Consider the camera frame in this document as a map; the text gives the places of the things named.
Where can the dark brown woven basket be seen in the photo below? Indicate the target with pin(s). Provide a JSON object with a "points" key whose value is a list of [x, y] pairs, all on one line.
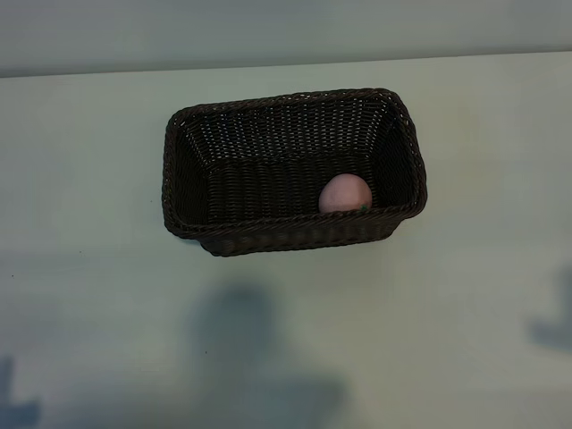
{"points": [[268, 179]]}

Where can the pink peach with green stem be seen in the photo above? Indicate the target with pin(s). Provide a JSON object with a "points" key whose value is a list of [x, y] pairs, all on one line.
{"points": [[344, 192]]}

